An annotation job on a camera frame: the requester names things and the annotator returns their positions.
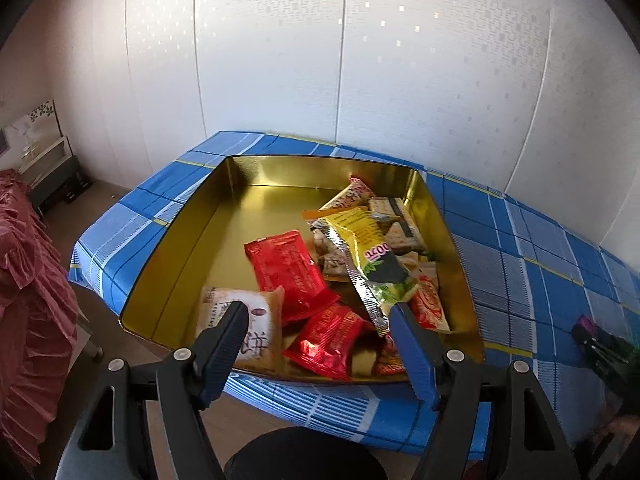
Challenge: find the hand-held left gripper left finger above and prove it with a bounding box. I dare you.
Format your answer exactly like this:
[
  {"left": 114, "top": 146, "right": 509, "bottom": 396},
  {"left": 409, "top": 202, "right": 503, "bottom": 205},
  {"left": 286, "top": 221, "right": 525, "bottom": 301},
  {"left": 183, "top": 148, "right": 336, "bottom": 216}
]
[{"left": 55, "top": 300, "right": 250, "bottom": 480}]

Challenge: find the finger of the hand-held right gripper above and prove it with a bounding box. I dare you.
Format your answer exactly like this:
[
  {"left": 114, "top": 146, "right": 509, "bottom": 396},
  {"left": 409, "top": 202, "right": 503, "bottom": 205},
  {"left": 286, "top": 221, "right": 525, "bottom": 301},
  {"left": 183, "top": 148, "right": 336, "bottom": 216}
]
[{"left": 575, "top": 329, "right": 623, "bottom": 378}]

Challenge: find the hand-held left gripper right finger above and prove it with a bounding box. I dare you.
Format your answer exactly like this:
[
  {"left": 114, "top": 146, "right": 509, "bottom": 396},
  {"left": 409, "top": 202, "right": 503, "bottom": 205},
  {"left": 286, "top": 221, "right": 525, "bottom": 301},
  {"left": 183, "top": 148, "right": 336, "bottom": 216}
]
[{"left": 387, "top": 301, "right": 581, "bottom": 480}]

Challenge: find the brown cake packet red label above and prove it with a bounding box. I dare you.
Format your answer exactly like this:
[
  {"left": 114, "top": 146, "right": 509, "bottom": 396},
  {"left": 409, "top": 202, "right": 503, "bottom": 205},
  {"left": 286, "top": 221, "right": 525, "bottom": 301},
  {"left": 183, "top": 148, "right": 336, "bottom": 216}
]
[{"left": 375, "top": 334, "right": 407, "bottom": 377}]

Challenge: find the purple snack packet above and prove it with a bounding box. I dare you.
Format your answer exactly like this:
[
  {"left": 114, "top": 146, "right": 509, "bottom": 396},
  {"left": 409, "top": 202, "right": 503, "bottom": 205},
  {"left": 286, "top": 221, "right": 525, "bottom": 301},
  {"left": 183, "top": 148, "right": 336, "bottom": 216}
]
[{"left": 572, "top": 314, "right": 598, "bottom": 341}]

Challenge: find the beige cake packet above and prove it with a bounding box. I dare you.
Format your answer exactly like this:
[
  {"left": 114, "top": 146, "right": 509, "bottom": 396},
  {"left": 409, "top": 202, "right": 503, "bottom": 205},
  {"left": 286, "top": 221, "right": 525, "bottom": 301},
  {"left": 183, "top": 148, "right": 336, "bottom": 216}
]
[{"left": 195, "top": 286, "right": 286, "bottom": 376}]

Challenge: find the red patterned snack packet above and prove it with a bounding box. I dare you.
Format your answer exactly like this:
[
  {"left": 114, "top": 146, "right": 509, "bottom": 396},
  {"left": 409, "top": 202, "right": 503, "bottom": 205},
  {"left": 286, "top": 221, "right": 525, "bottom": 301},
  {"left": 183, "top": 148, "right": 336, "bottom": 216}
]
[{"left": 409, "top": 269, "right": 452, "bottom": 334}]

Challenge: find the plain red snack packet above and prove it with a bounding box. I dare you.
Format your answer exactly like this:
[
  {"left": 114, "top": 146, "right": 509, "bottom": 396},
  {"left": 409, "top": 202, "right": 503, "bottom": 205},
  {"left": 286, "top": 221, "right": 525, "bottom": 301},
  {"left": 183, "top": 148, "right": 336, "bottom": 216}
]
[{"left": 282, "top": 304, "right": 376, "bottom": 381}]

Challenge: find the long shiny red packet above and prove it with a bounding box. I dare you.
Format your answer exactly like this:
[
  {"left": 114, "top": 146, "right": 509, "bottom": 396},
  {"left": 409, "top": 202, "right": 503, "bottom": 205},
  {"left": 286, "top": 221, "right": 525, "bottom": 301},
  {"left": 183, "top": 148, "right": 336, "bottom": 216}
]
[{"left": 244, "top": 230, "right": 341, "bottom": 327}]

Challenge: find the yellow and green snack packet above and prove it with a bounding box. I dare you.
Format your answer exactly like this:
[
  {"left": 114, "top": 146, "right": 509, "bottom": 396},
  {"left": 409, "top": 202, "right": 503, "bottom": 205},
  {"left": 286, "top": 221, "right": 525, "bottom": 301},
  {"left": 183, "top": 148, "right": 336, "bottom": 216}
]
[{"left": 305, "top": 208, "right": 426, "bottom": 337}]

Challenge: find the gold tin box black outside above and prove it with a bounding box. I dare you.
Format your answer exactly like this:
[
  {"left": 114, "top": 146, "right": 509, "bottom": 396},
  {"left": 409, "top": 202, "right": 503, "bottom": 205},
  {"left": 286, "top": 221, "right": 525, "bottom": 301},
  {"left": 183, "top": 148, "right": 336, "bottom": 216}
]
[{"left": 118, "top": 155, "right": 485, "bottom": 386}]

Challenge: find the tan cracker packet dark band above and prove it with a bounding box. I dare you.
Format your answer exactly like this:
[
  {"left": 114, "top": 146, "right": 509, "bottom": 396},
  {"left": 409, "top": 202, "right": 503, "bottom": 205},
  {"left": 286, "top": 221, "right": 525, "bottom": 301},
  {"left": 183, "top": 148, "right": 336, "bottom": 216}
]
[{"left": 369, "top": 196, "right": 427, "bottom": 255}]

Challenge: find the clear packet of brown snack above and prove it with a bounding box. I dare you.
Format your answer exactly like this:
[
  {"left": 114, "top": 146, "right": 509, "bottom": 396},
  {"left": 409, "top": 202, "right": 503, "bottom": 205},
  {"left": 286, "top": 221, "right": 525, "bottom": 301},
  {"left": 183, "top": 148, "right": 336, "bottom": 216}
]
[{"left": 311, "top": 227, "right": 353, "bottom": 282}]

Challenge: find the blue checked tablecloth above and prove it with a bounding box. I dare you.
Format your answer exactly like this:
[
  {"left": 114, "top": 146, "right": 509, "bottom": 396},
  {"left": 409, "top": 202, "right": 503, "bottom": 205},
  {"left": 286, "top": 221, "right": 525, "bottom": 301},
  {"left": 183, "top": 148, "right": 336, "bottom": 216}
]
[{"left": 67, "top": 131, "right": 640, "bottom": 456}]

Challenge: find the pink ruffled bedspread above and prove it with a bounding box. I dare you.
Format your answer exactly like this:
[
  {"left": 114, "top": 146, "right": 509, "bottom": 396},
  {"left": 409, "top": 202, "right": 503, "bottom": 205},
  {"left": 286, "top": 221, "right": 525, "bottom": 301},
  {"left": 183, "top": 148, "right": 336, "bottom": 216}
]
[{"left": 0, "top": 169, "right": 81, "bottom": 471}]

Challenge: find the dark low cabinet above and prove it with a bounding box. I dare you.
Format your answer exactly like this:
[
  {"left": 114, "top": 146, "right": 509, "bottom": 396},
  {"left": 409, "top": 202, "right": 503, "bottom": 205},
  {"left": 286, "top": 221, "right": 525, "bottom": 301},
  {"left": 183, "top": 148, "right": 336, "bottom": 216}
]
[{"left": 22, "top": 155, "right": 93, "bottom": 216}]

